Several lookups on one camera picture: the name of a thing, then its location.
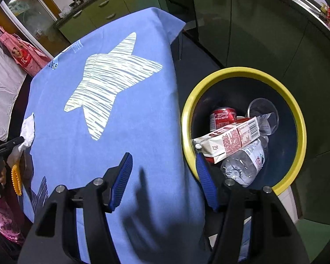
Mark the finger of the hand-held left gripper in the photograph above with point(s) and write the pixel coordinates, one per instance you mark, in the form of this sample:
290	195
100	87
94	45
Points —
5	146

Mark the white and red milk carton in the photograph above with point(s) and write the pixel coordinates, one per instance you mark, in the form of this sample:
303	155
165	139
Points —
231	140

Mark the blue star printed tablecloth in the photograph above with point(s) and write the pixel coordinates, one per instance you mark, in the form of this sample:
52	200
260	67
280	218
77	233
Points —
143	101

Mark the green drawer cabinet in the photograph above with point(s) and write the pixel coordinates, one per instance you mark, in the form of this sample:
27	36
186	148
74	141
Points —
107	11

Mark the glass door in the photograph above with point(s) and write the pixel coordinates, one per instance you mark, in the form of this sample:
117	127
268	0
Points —
24	13

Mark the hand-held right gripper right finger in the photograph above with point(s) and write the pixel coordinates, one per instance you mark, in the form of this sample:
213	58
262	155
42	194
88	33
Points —
206	181

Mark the white cloth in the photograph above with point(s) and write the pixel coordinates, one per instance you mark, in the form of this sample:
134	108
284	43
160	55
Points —
2	88

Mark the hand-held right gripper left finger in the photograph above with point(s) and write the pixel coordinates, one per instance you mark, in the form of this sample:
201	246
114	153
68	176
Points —
122	181

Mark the green door cabinet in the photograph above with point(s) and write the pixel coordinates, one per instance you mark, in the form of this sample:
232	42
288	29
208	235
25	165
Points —
264	33

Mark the white tissue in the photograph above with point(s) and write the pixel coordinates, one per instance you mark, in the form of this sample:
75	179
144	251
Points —
29	128

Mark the red printed bag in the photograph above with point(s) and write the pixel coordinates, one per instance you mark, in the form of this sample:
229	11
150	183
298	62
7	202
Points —
24	57

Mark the red soda can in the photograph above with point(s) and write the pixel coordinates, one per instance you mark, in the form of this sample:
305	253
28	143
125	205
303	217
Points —
222	117

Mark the crushed clear plastic bottle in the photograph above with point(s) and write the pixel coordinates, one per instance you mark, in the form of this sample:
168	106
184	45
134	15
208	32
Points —
244	162

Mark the person's blue jeans leg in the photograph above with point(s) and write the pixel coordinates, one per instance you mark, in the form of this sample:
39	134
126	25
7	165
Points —
246	239

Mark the pink floral clothing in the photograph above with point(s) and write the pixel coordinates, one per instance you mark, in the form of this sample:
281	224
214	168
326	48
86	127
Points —
5	220

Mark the clear plastic cup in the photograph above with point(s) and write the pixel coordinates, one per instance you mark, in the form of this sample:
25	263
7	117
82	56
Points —
269	126

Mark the yellow rimmed dark trash bin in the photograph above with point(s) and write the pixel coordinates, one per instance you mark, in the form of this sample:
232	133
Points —
288	132

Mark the small dark pot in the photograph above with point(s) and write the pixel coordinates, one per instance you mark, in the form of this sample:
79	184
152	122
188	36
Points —
76	2

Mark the yellow beaded strip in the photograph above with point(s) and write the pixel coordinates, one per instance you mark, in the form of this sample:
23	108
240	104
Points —
16	180

